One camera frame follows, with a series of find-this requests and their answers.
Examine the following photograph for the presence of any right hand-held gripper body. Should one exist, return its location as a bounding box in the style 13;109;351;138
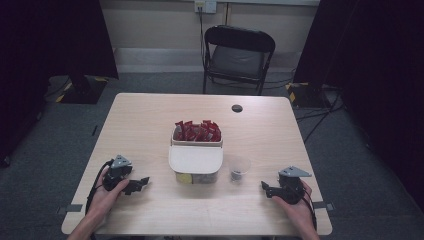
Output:
278;165;313;205

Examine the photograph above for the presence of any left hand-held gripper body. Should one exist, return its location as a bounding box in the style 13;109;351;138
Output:
101;154;135;192

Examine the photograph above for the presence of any black stand base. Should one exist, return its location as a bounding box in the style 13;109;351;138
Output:
285;81;331;109
59;75;110;105

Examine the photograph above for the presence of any black folding chair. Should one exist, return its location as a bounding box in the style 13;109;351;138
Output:
202;24;277;96

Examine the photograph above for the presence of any black wall socket cable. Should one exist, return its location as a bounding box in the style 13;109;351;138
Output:
198;5;206;69

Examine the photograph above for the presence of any clear plastic cup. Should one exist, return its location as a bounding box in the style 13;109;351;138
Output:
227;155;252;184

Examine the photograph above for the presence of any white wall socket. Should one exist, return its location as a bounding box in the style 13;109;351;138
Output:
194;0;218;15

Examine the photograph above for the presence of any gray table bracket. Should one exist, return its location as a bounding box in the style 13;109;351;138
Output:
312;201;336;212
56;203;84;215

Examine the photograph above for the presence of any black floor cable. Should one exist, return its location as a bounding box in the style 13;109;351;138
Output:
295;103;345;122
303;93;343;144

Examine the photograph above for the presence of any white lidded storage box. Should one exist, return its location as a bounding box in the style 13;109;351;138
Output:
167;125;225;185

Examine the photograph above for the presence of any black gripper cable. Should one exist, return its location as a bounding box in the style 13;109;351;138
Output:
299;186;318;232
85;159;115;215

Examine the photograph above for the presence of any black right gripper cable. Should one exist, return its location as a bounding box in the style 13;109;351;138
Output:
299;186;318;232

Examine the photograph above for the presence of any pile of red snack packets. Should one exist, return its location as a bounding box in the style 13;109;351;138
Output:
174;119;223;143

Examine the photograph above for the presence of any dark curtain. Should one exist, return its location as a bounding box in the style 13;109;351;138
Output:
0;0;120;163
293;0;424;211

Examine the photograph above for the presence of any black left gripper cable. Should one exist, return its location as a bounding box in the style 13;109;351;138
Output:
85;159;115;215

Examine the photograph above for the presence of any person's right hand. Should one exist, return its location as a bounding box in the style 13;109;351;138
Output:
272;180;317;226

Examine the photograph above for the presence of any person's left hand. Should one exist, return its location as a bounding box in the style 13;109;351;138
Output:
87;166;131;218

